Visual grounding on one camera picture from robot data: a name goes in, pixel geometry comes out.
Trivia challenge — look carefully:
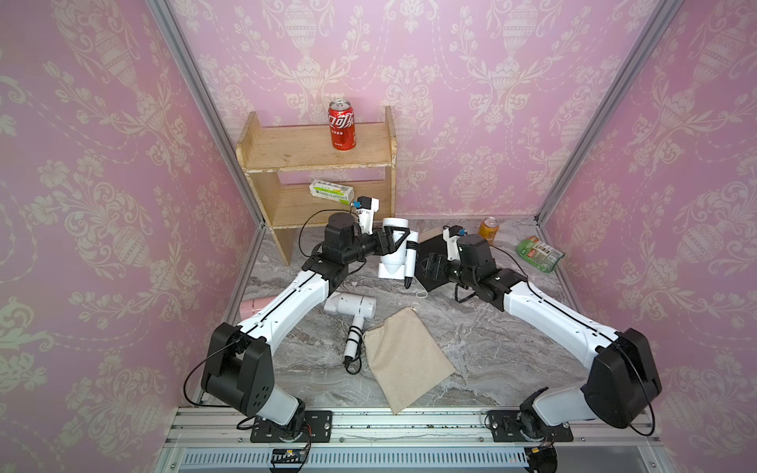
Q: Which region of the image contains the red cola can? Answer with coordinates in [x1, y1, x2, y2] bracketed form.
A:
[328, 99, 356, 151]

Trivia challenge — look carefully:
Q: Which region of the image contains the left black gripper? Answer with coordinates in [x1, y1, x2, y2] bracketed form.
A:
[341, 227, 410, 266]

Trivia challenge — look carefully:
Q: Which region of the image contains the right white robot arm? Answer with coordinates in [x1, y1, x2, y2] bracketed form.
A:
[416, 228, 662, 441]

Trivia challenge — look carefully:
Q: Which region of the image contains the orange drink can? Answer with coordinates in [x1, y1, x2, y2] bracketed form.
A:
[478, 217, 500, 246]

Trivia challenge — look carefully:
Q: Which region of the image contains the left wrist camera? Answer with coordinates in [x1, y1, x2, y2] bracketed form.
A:
[353, 196, 380, 235]

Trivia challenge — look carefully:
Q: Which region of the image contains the white green small box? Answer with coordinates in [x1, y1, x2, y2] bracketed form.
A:
[309, 179, 355, 205]

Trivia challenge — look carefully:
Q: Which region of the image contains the black drawstring pouch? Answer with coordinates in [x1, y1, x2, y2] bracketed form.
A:
[415, 235, 461, 292]

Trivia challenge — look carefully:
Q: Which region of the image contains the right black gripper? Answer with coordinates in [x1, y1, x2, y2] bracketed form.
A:
[418, 252, 481, 293]

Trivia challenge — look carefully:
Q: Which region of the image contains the beige linen drawstring bag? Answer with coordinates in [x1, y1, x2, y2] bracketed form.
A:
[365, 307, 455, 415]

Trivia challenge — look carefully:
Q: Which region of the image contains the white hair dryer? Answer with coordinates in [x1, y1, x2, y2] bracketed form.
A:
[378, 218, 419, 289]
[324, 292, 378, 376]

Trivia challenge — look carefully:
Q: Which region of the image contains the pink hair dryer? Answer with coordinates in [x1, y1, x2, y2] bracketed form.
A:
[239, 298, 273, 320]

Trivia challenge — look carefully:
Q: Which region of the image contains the aluminium front rail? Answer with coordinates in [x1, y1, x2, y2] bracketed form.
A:
[153, 407, 676, 472]

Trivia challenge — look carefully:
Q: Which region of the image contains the green snack packet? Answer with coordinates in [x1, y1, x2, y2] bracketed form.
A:
[516, 236, 565, 273]

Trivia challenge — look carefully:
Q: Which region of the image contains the wooden two-tier shelf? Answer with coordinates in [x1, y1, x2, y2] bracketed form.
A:
[236, 106, 398, 265]

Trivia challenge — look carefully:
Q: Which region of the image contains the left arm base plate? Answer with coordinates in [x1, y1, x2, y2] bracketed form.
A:
[250, 409, 333, 443]

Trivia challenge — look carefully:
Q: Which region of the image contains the beige pouch under black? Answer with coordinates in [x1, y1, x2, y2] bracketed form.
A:
[418, 227, 444, 244]

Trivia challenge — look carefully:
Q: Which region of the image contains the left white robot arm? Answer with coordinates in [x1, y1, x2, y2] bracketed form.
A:
[200, 212, 418, 441]

